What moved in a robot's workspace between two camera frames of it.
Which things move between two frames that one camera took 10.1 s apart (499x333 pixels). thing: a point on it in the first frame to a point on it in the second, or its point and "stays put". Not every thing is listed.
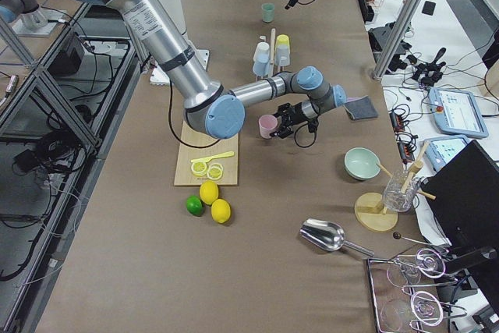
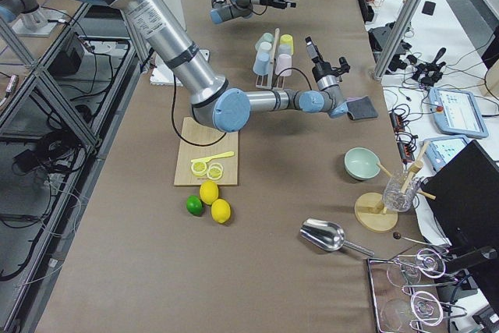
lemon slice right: x=215 y=171 stays put
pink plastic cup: x=267 y=125 to x=284 y=62
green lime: x=194 y=205 stays put
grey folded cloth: x=360 y=108 stays put
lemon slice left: x=198 y=168 stays put
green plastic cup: x=268 y=11 to x=266 y=37
